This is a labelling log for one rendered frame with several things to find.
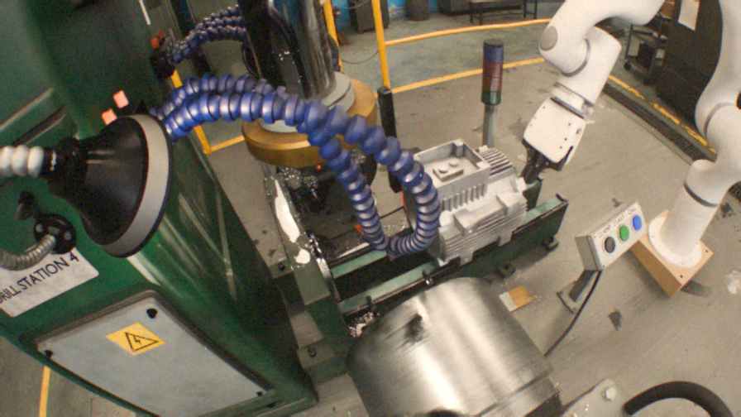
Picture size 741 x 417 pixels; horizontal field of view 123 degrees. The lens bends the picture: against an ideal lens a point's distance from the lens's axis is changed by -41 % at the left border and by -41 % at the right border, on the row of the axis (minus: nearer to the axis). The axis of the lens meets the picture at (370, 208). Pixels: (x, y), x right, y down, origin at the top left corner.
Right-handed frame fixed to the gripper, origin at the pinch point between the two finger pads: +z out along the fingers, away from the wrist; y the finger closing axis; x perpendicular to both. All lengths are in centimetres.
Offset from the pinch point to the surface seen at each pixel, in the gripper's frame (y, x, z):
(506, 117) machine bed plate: 54, -54, 2
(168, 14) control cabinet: 325, 95, 34
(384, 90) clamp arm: 18.8, 26.8, -3.1
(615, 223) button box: -18.9, -6.0, -2.6
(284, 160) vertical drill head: -1.5, 48.7, 2.0
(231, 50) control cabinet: 321, 23, 62
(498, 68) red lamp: 33.1, -13.8, -14.8
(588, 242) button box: -18.2, -0.3, 2.2
